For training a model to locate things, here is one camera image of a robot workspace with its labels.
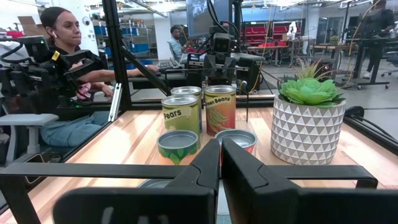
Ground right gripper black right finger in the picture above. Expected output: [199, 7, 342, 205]
[221, 138, 398, 224]

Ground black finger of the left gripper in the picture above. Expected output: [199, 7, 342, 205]
[206, 55, 220, 85]
[221, 55, 236, 85]

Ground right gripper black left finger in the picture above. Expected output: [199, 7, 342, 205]
[52, 138, 221, 224]

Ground orange green beans can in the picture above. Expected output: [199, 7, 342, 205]
[203, 85, 237, 138]

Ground short green leaf-print can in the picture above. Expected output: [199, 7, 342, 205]
[156, 129, 200, 166]

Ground short red can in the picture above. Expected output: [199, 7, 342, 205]
[214, 128, 258, 158]

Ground grey workshop table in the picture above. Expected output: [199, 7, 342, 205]
[248, 44, 290, 68]

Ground black keyboard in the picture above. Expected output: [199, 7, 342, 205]
[156, 58, 185, 73]

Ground person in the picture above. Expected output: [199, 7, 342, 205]
[357, 0, 396, 79]
[39, 6, 160, 147]
[169, 26, 194, 62]

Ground red storage bin rack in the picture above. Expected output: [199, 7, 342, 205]
[241, 21, 306, 48]

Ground computer monitor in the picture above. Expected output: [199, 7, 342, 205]
[185, 0, 231, 40]

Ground spiky thin-leaf plant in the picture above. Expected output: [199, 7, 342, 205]
[292, 57, 338, 82]

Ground green succulent plant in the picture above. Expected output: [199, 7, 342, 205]
[277, 77, 346, 109]

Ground white triangle-patterned plant pot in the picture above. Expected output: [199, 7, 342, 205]
[269, 94, 347, 166]

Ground blue storage bin rack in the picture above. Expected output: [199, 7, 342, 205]
[92, 18, 150, 70]

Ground wooden workshop table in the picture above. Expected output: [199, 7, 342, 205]
[310, 42, 353, 70]

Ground black standing desk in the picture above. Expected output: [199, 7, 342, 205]
[344, 36, 392, 90]

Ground grey office chair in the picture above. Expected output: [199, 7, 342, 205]
[0, 112, 60, 164]

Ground brown cardboard box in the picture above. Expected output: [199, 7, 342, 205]
[17, 15, 42, 37]

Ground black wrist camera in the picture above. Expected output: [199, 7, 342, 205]
[212, 32, 233, 54]

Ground yellow cable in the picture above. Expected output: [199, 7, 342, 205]
[251, 0, 276, 91]

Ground black metal table frame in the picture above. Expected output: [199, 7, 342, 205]
[0, 0, 398, 215]

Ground silver metal bracket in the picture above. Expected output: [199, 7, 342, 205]
[108, 82, 123, 123]

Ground black cable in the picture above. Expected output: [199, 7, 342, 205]
[343, 105, 398, 142]

